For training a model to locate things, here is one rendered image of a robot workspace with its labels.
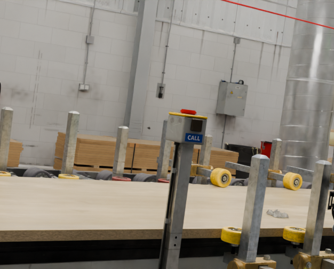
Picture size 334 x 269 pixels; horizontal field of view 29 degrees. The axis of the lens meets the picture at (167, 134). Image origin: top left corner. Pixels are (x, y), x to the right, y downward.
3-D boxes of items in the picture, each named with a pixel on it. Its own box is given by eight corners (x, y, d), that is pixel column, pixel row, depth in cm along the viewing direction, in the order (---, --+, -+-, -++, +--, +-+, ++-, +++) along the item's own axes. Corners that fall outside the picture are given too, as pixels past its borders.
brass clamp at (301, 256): (336, 272, 192) (339, 255, 192) (305, 274, 184) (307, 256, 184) (320, 266, 197) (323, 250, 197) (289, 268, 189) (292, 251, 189)
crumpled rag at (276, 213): (293, 218, 222) (294, 212, 222) (277, 218, 218) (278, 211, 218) (277, 213, 229) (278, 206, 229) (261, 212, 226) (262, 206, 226)
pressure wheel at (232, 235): (245, 266, 189) (250, 227, 188) (244, 273, 181) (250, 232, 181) (217, 261, 190) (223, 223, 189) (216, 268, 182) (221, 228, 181)
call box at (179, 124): (204, 148, 157) (208, 116, 157) (180, 146, 153) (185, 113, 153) (187, 144, 163) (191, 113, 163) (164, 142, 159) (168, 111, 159)
